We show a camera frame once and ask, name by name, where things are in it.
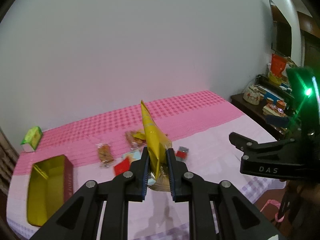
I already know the black and red packet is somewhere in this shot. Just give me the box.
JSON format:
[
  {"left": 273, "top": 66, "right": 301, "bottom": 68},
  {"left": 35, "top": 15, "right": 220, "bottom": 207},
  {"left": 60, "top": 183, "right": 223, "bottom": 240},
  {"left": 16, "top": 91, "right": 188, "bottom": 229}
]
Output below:
[{"left": 175, "top": 146, "right": 189, "bottom": 160}]

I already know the yellow snack packet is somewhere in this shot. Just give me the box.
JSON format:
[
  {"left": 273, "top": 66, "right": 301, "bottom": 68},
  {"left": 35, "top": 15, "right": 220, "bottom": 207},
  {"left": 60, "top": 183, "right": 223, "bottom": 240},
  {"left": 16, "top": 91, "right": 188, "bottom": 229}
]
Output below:
[{"left": 140, "top": 100, "right": 172, "bottom": 180}]

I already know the red snack packet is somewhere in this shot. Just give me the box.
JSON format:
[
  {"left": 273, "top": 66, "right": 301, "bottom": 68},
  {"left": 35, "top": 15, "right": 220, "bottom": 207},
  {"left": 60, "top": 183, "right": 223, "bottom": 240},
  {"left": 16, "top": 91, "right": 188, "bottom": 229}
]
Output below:
[{"left": 113, "top": 157, "right": 131, "bottom": 176}]

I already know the dark wooden side cabinet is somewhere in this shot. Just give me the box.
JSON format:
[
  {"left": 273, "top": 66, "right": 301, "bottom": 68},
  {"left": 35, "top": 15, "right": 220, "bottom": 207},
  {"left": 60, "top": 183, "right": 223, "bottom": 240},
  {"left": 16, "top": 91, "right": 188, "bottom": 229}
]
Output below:
[{"left": 231, "top": 93, "right": 285, "bottom": 140}]

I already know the orange wrapped snack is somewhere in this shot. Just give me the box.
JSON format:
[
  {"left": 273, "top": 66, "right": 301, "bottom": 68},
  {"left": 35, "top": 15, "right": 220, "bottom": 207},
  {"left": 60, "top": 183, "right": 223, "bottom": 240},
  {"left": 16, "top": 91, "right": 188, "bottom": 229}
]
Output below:
[{"left": 125, "top": 129, "right": 146, "bottom": 150}]

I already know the clear wrapped brown snack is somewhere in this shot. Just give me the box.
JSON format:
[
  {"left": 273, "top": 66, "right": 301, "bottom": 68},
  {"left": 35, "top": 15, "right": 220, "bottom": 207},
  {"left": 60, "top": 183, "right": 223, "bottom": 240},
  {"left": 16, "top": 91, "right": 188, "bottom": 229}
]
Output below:
[{"left": 97, "top": 144, "right": 114, "bottom": 167}]

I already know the pink checkered tablecloth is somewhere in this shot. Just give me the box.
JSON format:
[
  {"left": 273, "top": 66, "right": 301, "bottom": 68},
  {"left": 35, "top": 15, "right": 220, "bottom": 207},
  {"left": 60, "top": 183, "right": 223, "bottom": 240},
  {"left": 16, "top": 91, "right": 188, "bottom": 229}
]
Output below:
[{"left": 7, "top": 90, "right": 285, "bottom": 239}]

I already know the floral teapot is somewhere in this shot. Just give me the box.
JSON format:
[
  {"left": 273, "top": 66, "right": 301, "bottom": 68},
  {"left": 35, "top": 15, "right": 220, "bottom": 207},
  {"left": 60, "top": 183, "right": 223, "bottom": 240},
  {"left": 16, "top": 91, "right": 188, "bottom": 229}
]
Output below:
[{"left": 243, "top": 85, "right": 260, "bottom": 105}]

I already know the gold tin box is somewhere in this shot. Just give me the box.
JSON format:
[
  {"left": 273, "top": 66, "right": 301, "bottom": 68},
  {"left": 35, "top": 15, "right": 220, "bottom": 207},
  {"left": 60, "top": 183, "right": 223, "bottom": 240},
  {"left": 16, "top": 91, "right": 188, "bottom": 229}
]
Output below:
[{"left": 27, "top": 155, "right": 73, "bottom": 227}]

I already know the green tissue box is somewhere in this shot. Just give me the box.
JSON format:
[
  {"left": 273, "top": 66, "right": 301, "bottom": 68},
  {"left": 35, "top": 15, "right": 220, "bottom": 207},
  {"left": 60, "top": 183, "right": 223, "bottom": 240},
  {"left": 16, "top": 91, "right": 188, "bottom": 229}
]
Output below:
[{"left": 21, "top": 126, "right": 43, "bottom": 153}]

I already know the wall television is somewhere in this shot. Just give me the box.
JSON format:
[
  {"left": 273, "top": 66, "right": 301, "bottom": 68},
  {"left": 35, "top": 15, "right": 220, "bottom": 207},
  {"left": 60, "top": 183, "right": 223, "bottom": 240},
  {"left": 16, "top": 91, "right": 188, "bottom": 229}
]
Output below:
[{"left": 268, "top": 0, "right": 292, "bottom": 57}]

